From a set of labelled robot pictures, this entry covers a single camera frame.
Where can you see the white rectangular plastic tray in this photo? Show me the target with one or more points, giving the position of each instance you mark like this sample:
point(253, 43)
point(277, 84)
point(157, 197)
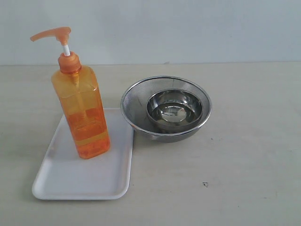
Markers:
point(63, 175)

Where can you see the small stainless steel bowl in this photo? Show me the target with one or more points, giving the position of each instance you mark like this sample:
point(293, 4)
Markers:
point(174, 109)

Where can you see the orange dish soap pump bottle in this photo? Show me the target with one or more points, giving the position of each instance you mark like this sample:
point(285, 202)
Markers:
point(78, 91)

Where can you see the steel mesh colander bowl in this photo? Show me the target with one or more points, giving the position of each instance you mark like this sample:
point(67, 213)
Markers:
point(134, 100)

